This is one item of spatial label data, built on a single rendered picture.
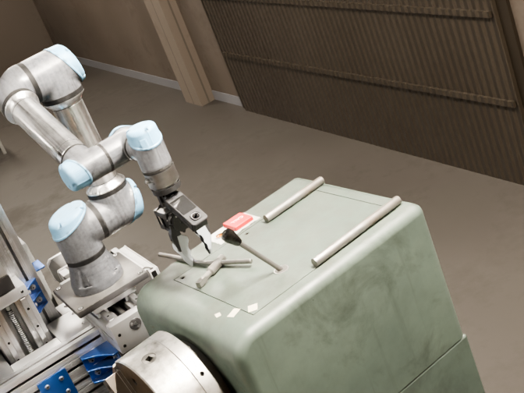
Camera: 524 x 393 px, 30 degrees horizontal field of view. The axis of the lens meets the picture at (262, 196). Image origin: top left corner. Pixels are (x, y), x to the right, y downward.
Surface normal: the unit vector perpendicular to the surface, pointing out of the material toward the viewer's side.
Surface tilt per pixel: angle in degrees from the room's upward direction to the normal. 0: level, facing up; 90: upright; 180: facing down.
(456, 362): 90
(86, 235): 90
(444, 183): 0
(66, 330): 0
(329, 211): 0
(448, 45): 90
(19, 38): 90
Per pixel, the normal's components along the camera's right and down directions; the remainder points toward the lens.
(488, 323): -0.34, -0.85
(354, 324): 0.57, 0.15
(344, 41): -0.80, 0.48
